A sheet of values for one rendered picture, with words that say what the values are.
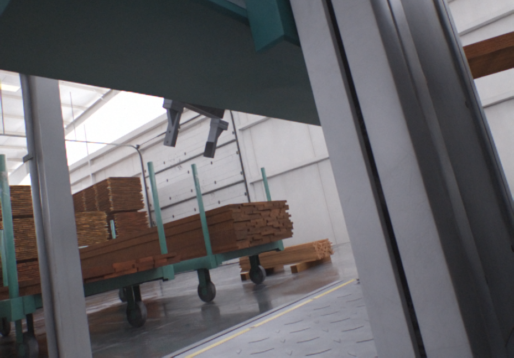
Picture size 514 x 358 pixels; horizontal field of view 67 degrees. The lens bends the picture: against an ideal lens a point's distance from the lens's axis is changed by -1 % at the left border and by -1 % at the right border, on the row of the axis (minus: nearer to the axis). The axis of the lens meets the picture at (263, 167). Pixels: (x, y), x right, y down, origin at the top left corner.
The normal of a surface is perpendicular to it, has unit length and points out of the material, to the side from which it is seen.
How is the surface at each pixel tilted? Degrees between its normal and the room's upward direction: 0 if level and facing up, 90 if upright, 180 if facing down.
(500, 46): 90
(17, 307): 90
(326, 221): 91
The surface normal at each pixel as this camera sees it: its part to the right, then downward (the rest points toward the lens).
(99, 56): 0.21, 0.96
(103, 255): -0.58, -0.03
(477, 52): -0.30, -0.11
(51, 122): 0.79, -0.27
